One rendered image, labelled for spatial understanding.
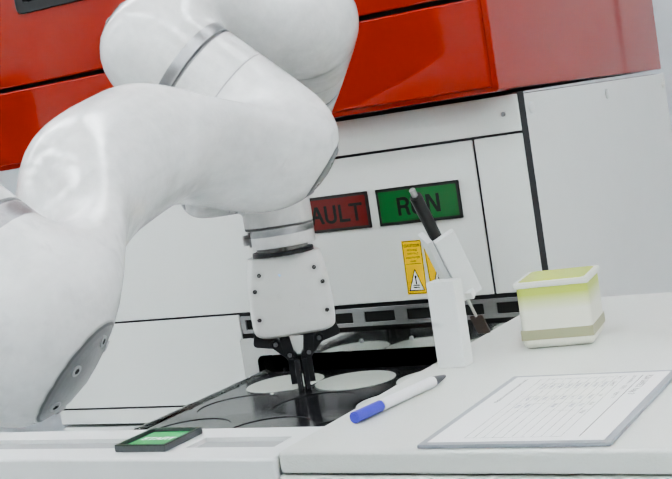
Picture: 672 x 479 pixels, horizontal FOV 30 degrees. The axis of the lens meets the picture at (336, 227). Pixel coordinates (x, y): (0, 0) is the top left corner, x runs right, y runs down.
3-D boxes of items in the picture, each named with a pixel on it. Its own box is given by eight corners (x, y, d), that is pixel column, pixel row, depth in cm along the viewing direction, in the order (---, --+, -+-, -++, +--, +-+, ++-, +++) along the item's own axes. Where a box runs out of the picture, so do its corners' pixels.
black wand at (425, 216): (417, 193, 117) (420, 184, 117) (403, 194, 117) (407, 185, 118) (489, 336, 128) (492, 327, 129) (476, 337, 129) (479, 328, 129)
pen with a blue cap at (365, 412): (439, 370, 116) (347, 412, 105) (448, 370, 115) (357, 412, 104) (440, 381, 116) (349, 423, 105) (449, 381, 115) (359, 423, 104)
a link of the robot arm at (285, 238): (240, 233, 149) (244, 258, 149) (314, 221, 149) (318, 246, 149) (241, 228, 157) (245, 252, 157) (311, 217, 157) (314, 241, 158)
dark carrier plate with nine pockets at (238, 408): (270, 376, 169) (269, 372, 169) (508, 366, 152) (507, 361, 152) (107, 452, 139) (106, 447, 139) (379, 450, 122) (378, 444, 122)
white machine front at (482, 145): (72, 421, 197) (28, 169, 194) (568, 410, 156) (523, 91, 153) (59, 427, 194) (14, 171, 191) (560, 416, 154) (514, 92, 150)
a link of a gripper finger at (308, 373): (297, 337, 152) (305, 391, 153) (323, 333, 153) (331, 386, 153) (296, 333, 156) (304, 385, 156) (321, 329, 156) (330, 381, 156)
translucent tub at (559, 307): (536, 335, 131) (527, 271, 131) (608, 328, 128) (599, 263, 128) (521, 350, 124) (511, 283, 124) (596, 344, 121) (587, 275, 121)
